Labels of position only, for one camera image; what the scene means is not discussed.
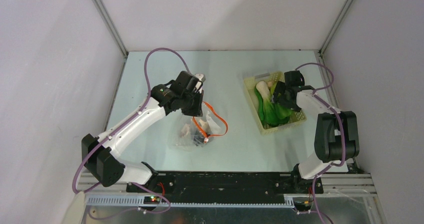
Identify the green bok choy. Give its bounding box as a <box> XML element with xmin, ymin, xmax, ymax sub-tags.
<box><xmin>254</xmin><ymin>81</ymin><xmax>293</xmax><ymax>129</ymax></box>

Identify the dark purple grape bunch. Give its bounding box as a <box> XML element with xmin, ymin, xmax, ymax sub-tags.
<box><xmin>192</xmin><ymin>134</ymin><xmax>209</xmax><ymax>147</ymax></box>

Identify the clear zip top bag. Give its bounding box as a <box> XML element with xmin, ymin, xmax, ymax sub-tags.
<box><xmin>168</xmin><ymin>101</ymin><xmax>229</xmax><ymax>151</ymax></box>

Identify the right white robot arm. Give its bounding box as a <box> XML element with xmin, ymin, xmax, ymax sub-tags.
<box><xmin>272</xmin><ymin>70</ymin><xmax>360</xmax><ymax>193</ymax></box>

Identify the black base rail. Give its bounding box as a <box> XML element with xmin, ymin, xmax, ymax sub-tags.
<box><xmin>126</xmin><ymin>171</ymin><xmax>324</xmax><ymax>204</ymax></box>

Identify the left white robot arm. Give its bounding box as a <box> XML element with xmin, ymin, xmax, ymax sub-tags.
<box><xmin>81</xmin><ymin>71</ymin><xmax>206</xmax><ymax>192</ymax></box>

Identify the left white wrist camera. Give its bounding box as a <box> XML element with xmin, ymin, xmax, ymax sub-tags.
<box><xmin>194</xmin><ymin>73</ymin><xmax>206</xmax><ymax>92</ymax></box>

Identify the cream perforated plastic basket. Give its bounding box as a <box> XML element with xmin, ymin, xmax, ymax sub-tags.
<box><xmin>243</xmin><ymin>71</ymin><xmax>307</xmax><ymax>135</ymax></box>

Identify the white oyster mushroom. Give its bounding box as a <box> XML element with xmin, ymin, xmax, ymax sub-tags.
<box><xmin>179</xmin><ymin>111</ymin><xmax>222</xmax><ymax>141</ymax></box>

